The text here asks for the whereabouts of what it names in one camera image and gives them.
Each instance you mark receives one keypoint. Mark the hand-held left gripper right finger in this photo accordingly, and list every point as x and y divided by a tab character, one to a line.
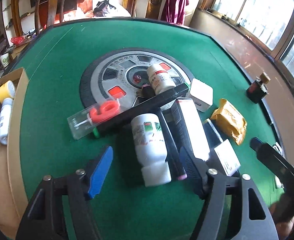
190	168

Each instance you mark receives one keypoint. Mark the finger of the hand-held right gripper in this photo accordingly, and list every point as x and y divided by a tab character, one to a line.
269	152

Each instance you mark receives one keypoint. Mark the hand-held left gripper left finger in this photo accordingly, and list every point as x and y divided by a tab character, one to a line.
100	172

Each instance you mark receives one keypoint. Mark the black marker pink end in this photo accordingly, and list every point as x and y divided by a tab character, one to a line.
170	147

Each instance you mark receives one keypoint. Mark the white bottle green leaf print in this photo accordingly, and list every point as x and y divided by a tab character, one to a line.
149	152

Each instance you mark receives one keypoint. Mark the clear box with red candle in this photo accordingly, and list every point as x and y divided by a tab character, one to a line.
86	123

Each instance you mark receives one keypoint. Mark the yellow snack packet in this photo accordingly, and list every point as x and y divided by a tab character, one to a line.
228	122

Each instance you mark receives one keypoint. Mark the long black tile rack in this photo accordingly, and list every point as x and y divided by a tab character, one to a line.
142	110

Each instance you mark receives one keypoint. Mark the white bottle red label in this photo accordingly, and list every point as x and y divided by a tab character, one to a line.
160	82

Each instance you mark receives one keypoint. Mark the cardboard box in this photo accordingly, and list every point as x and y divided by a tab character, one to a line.
15	135

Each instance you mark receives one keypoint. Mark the person's right hand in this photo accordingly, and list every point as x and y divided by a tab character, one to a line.
286	230

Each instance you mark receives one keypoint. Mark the black box white label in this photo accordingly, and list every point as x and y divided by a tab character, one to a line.
227	157

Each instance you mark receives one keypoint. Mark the dark bottle wooden cap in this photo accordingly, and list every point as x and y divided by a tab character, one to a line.
256	92

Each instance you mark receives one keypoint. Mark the white charger cube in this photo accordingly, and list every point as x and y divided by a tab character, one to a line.
200	93

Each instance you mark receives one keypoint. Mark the round grey table control panel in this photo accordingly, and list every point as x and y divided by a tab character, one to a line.
104	80

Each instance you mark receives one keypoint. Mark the small white bottle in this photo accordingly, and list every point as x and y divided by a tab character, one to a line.
4	122

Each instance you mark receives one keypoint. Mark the yellow tape roll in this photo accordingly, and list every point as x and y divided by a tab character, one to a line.
5	91

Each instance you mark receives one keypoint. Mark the window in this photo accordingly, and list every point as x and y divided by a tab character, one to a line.
262	12

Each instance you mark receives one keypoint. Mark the red plastic bag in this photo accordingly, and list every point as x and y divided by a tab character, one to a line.
17	40

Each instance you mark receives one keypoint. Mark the maroon cloth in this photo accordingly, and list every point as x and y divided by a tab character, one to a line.
174	5

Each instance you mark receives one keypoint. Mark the black garment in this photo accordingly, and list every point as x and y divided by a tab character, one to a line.
103	7

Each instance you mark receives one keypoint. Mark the light wooden chair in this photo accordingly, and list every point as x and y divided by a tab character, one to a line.
157	3

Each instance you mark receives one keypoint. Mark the dark wooden chair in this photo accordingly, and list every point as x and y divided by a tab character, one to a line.
53	7

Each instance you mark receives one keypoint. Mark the wooden wall shelf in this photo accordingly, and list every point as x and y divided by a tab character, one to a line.
16	7

